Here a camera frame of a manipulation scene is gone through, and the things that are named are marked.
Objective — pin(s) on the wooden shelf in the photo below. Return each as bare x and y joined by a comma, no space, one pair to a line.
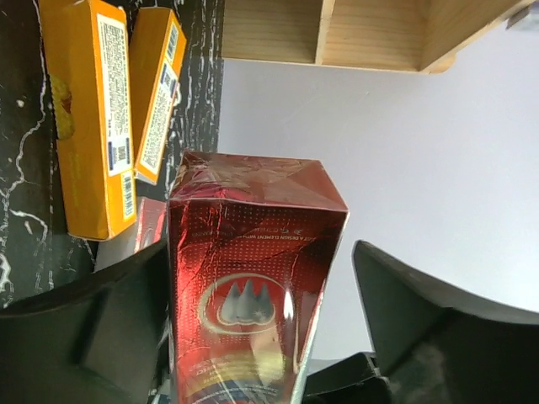
381,35

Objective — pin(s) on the yellow toothpaste box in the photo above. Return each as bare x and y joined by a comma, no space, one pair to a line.
157,49
86,55

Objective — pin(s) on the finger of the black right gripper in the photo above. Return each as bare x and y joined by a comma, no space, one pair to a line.
356,379

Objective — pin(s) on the red 3d toothpaste box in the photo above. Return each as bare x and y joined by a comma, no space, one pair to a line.
150,222
251,242

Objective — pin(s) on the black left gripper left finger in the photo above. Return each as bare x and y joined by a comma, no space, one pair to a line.
94,340

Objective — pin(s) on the yellow toothpaste box right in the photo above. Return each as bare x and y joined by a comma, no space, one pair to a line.
157,49

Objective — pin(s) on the yellow toothpaste box left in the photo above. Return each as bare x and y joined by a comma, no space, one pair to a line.
86,55

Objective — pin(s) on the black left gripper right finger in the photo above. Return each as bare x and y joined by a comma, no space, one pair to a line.
437,343

